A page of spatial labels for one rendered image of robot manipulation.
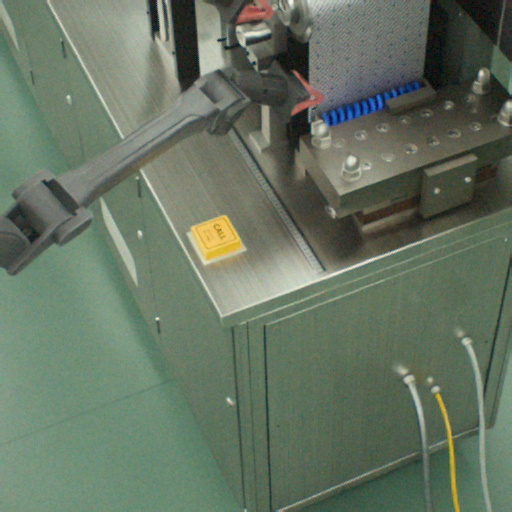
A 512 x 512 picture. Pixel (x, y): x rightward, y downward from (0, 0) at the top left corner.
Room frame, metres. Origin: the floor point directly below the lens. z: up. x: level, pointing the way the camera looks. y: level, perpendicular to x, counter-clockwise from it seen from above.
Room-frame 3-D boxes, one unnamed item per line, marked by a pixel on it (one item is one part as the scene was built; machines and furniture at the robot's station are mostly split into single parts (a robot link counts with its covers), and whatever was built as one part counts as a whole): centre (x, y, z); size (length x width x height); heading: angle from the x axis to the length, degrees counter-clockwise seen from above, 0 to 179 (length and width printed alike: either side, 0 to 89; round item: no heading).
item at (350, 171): (1.51, -0.17, 1.05); 0.04 x 0.04 x 0.04
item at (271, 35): (1.73, -0.03, 1.05); 0.06 x 0.05 x 0.31; 113
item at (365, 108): (1.68, -0.23, 1.03); 0.21 x 0.04 x 0.03; 113
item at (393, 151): (1.61, -0.30, 1.00); 0.40 x 0.16 x 0.06; 113
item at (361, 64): (1.70, -0.22, 1.11); 0.23 x 0.01 x 0.18; 113
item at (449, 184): (1.53, -0.35, 0.96); 0.10 x 0.03 x 0.11; 113
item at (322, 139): (1.59, -0.13, 1.05); 0.04 x 0.04 x 0.04
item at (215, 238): (1.48, 0.07, 0.91); 0.07 x 0.07 x 0.02; 23
